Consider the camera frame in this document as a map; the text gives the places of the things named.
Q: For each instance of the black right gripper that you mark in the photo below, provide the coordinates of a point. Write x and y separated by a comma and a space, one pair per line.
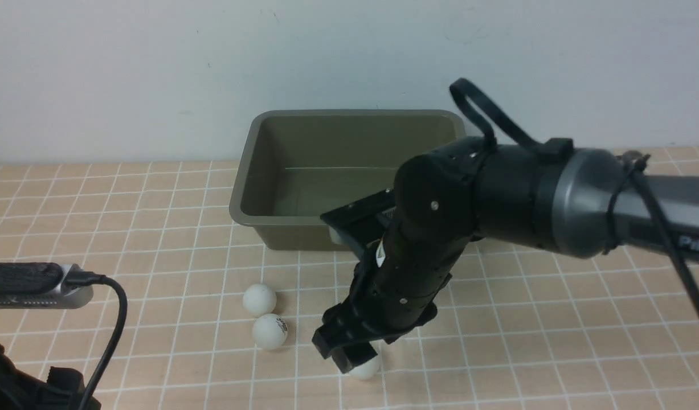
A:
392, 293

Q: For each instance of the white ping-pong ball front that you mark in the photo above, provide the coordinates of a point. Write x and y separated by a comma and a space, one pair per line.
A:
367, 370

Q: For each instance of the white ping-pong ball with logo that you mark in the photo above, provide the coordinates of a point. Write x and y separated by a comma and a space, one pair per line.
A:
270, 332

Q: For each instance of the plain white ping-pong ball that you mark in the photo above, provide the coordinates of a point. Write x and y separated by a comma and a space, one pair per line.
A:
259, 299

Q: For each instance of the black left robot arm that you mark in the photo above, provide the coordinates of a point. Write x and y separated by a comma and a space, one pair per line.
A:
63, 389

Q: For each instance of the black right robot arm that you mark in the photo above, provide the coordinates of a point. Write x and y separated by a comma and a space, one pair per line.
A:
577, 202

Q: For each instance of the olive green plastic bin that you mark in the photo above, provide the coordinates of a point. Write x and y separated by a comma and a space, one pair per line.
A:
298, 164

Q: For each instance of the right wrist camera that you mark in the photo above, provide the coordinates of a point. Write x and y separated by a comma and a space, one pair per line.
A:
360, 225

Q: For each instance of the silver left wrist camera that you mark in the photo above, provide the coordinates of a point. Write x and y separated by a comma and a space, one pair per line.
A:
45, 286

